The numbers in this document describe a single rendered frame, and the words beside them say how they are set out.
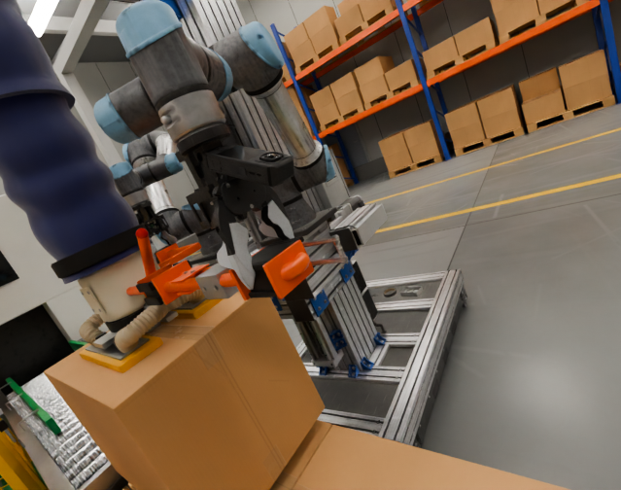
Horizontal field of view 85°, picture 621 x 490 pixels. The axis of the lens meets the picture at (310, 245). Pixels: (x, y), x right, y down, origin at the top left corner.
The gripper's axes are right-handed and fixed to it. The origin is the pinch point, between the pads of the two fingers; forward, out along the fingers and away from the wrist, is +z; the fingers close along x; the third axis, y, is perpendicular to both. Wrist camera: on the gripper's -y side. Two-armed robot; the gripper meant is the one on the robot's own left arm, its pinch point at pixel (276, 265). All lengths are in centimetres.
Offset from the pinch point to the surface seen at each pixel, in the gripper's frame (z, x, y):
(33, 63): -53, -4, 50
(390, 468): 59, -12, 10
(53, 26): -484, -372, 806
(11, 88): -48, 3, 48
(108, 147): -112, -156, 381
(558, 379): 113, -103, -6
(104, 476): 54, 25, 96
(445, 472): 59, -15, -2
